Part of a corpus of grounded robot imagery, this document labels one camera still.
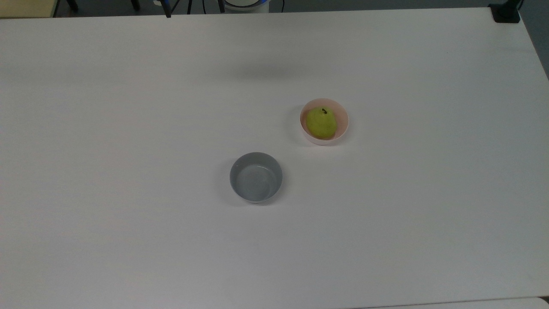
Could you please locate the green pear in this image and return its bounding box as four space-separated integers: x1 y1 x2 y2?
305 107 337 140

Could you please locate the grey bowl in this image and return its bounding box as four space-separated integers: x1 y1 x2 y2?
229 152 284 204

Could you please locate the pink bowl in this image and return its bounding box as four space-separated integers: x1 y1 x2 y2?
299 98 350 146

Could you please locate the yellow wooden table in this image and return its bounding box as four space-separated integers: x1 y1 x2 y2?
0 0 59 18

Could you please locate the black table clamp mount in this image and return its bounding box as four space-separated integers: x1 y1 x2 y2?
489 0 525 24

